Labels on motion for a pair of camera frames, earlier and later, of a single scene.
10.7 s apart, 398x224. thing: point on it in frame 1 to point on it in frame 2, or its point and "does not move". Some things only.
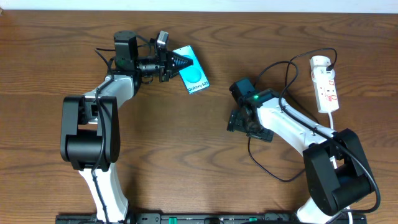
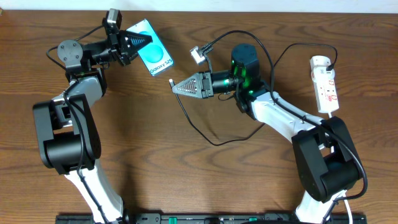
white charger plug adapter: (320, 60) does not move
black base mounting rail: (208, 218) does not move
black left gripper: (168, 65) to (116, 45)
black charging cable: (303, 104) to (272, 89)
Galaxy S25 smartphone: (193, 76) to (155, 56)
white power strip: (326, 89) does not move
